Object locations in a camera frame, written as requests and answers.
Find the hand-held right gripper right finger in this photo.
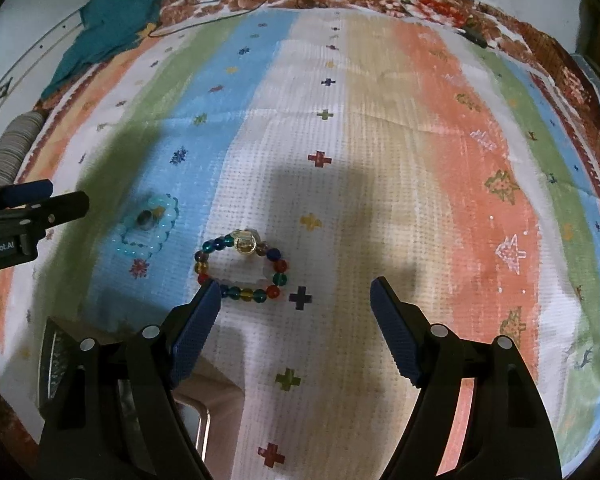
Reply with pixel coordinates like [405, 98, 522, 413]
[370, 276, 563, 480]

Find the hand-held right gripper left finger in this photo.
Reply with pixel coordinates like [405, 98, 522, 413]
[37, 278, 222, 480]

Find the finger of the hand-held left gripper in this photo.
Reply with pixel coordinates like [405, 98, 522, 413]
[0, 191, 90, 229]
[0, 179, 54, 211]

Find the pale white bead bracelet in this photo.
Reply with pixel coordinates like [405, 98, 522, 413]
[112, 192, 180, 258]

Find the multicoloured glass bead bracelet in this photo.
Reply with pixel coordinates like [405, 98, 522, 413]
[194, 229, 288, 303]

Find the silver metal tin box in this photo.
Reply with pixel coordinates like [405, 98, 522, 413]
[39, 316, 212, 466]

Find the grey striped pillow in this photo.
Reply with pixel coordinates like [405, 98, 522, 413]
[0, 111, 46, 188]

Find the striped woven mat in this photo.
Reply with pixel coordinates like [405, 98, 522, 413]
[0, 7, 600, 480]

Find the teal cloth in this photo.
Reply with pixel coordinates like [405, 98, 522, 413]
[41, 0, 163, 103]

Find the black power adapter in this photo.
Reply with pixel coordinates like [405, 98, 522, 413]
[460, 22, 496, 50]

